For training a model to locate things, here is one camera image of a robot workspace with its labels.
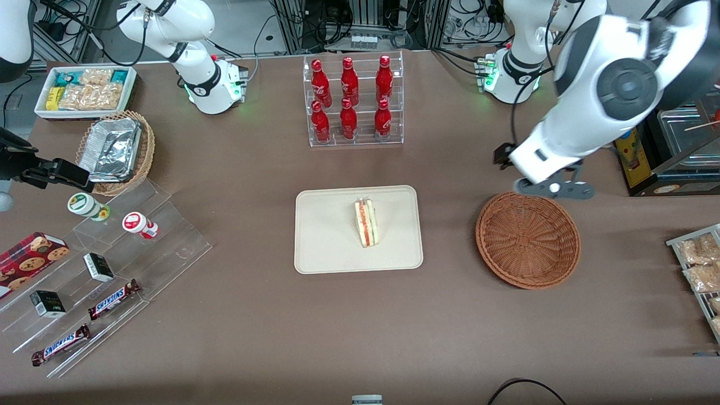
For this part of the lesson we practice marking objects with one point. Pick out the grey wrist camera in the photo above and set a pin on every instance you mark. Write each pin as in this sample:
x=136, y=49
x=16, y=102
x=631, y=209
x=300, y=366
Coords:
x=574, y=191
x=4, y=202

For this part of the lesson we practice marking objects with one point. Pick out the teal snack packet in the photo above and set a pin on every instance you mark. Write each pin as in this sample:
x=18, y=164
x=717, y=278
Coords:
x=66, y=78
x=119, y=76

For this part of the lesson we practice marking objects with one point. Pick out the yellow snack packet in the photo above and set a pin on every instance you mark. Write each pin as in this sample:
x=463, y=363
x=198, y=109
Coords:
x=53, y=98

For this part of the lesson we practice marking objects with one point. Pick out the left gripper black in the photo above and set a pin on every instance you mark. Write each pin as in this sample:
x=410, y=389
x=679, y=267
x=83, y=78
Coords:
x=502, y=154

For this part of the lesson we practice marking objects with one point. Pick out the grey metal object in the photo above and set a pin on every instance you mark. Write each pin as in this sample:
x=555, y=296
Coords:
x=367, y=400

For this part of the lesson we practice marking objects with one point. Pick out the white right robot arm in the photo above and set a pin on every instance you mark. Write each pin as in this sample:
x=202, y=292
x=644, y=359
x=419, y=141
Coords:
x=169, y=28

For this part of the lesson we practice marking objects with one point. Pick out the black food warmer machine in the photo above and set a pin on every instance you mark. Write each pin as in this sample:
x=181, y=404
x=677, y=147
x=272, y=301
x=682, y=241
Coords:
x=675, y=174

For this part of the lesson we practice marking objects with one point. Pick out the red lid yogurt cup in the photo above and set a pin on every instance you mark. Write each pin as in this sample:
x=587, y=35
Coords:
x=135, y=223

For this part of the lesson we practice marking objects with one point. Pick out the green lid yogurt cup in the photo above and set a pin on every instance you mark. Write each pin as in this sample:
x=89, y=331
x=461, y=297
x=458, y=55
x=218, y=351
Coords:
x=84, y=204

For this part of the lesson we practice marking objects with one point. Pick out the brown Snickers bar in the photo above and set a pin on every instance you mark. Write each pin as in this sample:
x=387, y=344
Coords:
x=61, y=345
x=112, y=300

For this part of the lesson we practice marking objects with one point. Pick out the red cola bottle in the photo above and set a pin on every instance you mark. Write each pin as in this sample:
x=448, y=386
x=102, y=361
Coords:
x=320, y=84
x=349, y=83
x=384, y=80
x=348, y=121
x=383, y=121
x=320, y=124

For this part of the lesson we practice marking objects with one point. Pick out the clear acrylic step stand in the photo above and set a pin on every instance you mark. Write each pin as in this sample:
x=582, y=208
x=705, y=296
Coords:
x=169, y=236

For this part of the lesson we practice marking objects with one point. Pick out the metal equipment rack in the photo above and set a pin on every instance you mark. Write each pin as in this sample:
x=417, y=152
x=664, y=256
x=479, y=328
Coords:
x=360, y=17

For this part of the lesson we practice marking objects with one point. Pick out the beige plastic tray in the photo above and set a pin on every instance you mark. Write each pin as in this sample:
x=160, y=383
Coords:
x=326, y=230

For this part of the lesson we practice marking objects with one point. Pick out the round brown wicker basket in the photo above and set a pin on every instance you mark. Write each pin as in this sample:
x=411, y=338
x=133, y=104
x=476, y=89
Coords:
x=529, y=242

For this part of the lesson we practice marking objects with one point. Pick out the clear cracker bag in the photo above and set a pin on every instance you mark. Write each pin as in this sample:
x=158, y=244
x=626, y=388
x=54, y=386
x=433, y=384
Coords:
x=93, y=97
x=95, y=76

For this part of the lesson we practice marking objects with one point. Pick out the triangle sandwich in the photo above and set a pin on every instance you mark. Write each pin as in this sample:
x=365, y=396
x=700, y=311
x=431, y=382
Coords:
x=367, y=222

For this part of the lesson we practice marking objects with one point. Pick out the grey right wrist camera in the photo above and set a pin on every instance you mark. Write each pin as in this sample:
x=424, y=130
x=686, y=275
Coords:
x=4, y=202

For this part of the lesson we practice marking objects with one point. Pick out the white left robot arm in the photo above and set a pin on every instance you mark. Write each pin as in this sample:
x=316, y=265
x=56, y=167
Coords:
x=585, y=129

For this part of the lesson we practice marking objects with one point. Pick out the white rectangular snack box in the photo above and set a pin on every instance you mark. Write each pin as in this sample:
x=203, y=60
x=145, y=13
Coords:
x=40, y=109

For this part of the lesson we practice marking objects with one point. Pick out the red cookie box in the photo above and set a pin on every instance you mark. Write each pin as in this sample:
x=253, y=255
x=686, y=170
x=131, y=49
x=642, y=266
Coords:
x=28, y=256

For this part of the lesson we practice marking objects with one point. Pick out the small black carton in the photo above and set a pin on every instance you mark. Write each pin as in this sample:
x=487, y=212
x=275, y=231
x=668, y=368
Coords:
x=99, y=267
x=48, y=304

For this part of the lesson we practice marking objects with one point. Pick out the silver foil tray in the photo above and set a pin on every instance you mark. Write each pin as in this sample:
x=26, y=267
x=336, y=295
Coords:
x=111, y=149

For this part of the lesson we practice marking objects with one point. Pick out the tan oval wicker basket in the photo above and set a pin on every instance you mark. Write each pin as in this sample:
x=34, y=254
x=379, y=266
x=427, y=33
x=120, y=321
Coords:
x=146, y=152

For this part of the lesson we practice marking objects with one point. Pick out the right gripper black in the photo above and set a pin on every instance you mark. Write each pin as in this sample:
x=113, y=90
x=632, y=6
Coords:
x=17, y=163

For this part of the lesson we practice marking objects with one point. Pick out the clear acrylic bottle rack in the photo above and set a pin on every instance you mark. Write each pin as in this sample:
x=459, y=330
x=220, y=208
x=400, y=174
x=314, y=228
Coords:
x=365, y=143

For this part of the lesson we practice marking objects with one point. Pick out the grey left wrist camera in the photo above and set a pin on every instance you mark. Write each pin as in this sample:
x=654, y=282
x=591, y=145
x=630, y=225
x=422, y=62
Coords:
x=574, y=191

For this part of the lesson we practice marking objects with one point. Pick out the clear bagged pastry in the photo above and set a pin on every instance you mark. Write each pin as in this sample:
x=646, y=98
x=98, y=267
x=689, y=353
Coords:
x=700, y=250
x=715, y=305
x=716, y=326
x=703, y=278

